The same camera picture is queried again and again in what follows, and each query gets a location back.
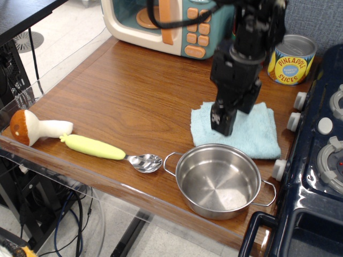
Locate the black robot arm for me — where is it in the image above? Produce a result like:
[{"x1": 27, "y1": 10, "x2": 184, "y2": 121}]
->
[{"x1": 210, "y1": 1, "x2": 288, "y2": 136}]

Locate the pineapple slices can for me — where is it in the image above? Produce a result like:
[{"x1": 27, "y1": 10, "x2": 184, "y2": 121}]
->
[{"x1": 267, "y1": 34, "x2": 317, "y2": 86}]

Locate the white stove knob top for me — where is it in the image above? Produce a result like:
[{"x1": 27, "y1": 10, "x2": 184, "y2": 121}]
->
[{"x1": 293, "y1": 92, "x2": 307, "y2": 111}]

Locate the white stove knob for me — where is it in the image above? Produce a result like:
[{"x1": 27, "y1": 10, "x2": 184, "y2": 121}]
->
[
  {"x1": 272, "y1": 159, "x2": 287, "y2": 182},
  {"x1": 287, "y1": 112, "x2": 301, "y2": 132},
  {"x1": 293, "y1": 92, "x2": 307, "y2": 111}
]

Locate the dark blue toy stove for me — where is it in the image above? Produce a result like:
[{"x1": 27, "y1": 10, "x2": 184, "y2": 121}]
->
[{"x1": 239, "y1": 44, "x2": 342, "y2": 256}]

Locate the light blue cloth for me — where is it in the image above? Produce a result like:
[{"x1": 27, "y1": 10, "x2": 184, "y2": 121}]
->
[{"x1": 190, "y1": 102, "x2": 281, "y2": 160}]

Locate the white stove knob bottom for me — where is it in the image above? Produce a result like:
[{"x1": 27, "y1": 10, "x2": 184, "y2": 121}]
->
[{"x1": 272, "y1": 159, "x2": 287, "y2": 182}]

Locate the black desk with computer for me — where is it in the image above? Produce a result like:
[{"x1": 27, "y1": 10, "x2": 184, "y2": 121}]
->
[{"x1": 1, "y1": 1, "x2": 65, "y2": 108}]

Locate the spoon with yellow-green handle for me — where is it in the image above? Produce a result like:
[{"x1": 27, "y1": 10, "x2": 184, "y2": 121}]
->
[{"x1": 59, "y1": 133, "x2": 163, "y2": 173}]

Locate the black braided cable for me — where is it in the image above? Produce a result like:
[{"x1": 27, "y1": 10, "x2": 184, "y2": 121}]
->
[{"x1": 146, "y1": 0, "x2": 228, "y2": 30}]

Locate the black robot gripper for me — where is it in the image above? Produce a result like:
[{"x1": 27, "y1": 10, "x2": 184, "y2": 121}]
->
[{"x1": 210, "y1": 44, "x2": 262, "y2": 137}]

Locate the plush mushroom toy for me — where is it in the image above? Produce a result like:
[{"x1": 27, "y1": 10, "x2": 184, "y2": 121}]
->
[{"x1": 10, "y1": 110, "x2": 73, "y2": 146}]

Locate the white stove knob middle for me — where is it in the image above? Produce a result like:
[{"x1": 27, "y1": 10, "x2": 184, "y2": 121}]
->
[{"x1": 287, "y1": 112, "x2": 301, "y2": 132}]

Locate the toy microwave oven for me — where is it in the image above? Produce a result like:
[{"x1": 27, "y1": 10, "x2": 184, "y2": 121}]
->
[{"x1": 101, "y1": 1, "x2": 235, "y2": 59}]

